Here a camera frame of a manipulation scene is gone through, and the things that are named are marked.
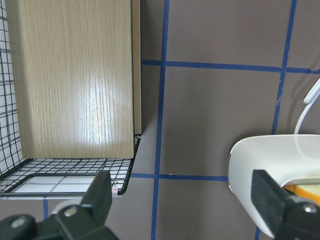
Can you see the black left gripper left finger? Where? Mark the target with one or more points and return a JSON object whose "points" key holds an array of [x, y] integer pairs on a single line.
{"points": [[97, 201]]}

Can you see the toast slice in toaster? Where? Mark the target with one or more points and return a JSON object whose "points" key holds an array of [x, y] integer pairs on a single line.
{"points": [[309, 191]]}

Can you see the white two-slot toaster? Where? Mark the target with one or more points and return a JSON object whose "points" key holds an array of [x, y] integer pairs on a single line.
{"points": [[290, 159]]}

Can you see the wire basket with wooden shelves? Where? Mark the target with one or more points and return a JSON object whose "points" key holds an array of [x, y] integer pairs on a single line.
{"points": [[70, 95]]}

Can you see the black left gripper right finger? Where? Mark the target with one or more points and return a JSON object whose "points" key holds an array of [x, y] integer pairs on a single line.
{"points": [[271, 201]]}

